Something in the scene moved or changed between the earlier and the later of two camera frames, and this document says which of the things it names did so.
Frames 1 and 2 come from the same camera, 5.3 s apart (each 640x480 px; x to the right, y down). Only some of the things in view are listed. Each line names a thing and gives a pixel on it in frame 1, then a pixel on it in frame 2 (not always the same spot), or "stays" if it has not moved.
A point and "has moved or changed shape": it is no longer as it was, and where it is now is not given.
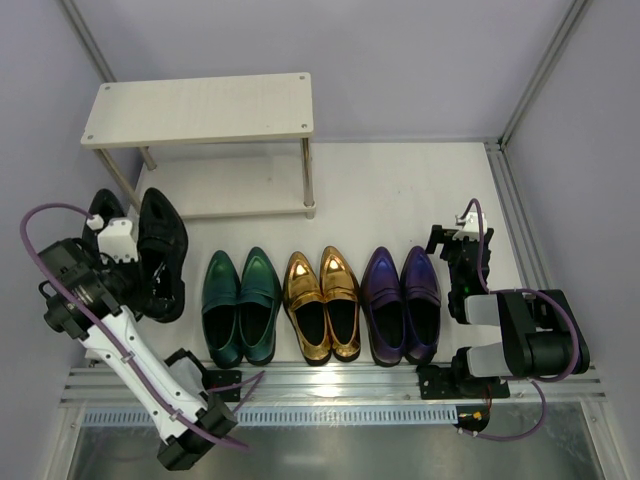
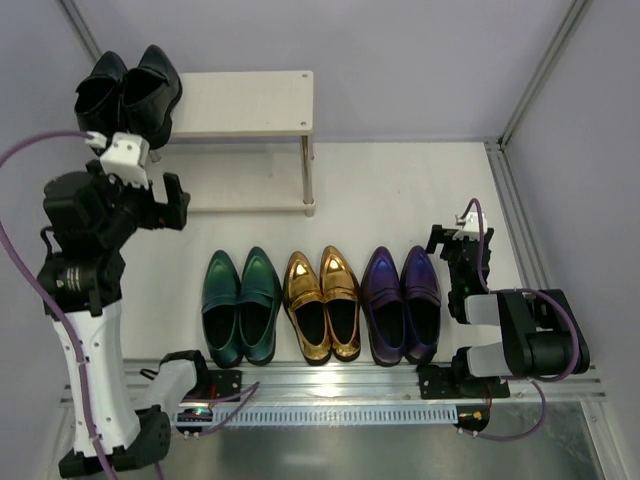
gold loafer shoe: [339, 287] stays
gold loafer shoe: [305, 307] stays
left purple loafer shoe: [382, 300] stays
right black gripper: [455, 245] stays
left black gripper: [129, 270] -> [151, 209]
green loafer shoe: [220, 310] stays
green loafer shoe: [260, 297] stays
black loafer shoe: [163, 239] -> [149, 91]
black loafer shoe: [109, 207] has moved or changed shape
